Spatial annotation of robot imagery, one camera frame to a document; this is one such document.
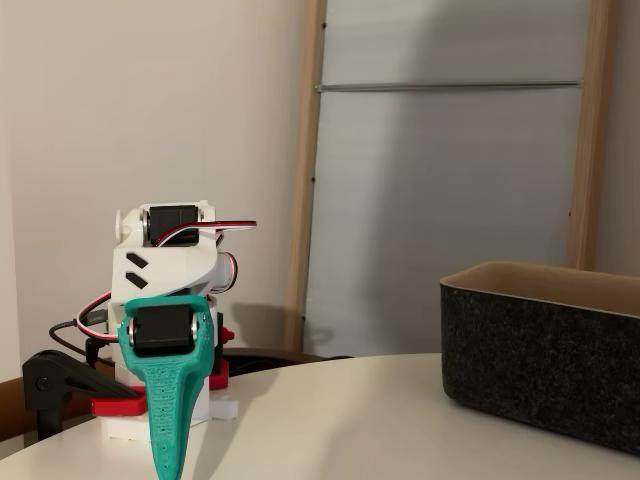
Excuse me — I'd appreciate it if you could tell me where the thin metal rod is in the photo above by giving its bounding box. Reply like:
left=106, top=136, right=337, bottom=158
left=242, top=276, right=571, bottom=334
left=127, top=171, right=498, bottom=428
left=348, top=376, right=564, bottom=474
left=314, top=78, right=585, bottom=94

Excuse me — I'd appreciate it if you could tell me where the black USB cable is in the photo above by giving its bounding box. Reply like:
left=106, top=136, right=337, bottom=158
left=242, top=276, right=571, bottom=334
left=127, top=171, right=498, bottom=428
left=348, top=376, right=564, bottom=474
left=48, top=310, right=109, bottom=361

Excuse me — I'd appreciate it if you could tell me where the black clamp with red pad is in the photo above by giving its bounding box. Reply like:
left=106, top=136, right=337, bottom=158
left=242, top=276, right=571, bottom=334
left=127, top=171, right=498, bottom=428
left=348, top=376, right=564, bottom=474
left=207, top=327, right=235, bottom=392
left=20, top=349, right=149, bottom=444

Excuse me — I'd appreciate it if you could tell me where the dark grey felt bin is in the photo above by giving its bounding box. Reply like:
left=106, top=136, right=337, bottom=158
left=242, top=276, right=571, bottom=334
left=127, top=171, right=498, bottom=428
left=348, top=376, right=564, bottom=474
left=438, top=259, right=640, bottom=456

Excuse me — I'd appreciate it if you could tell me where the red white black servo cable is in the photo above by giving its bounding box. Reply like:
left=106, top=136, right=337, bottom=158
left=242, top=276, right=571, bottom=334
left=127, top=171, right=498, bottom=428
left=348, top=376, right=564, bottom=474
left=212, top=251, right=240, bottom=295
left=76, top=293, right=132, bottom=344
left=153, top=218, right=259, bottom=249

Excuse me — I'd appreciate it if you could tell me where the wooden frame with translucent panel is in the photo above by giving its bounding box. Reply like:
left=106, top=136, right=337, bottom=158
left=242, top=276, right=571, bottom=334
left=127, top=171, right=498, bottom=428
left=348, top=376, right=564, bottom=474
left=287, top=0, right=621, bottom=359

